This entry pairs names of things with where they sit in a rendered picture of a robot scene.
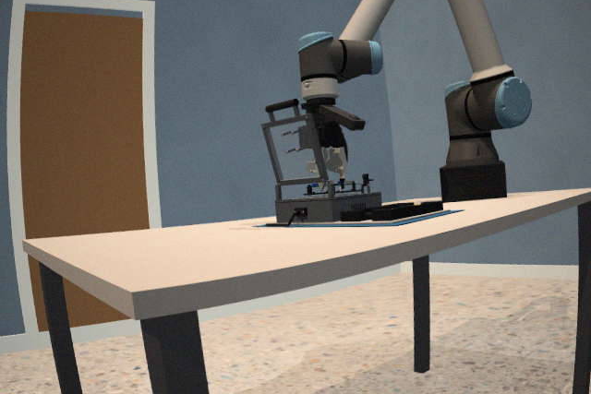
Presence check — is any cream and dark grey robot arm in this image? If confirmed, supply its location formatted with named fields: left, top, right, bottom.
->
left=298, top=0, right=532, bottom=167

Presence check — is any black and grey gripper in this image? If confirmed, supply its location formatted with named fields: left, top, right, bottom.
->
left=301, top=97, right=348, bottom=184

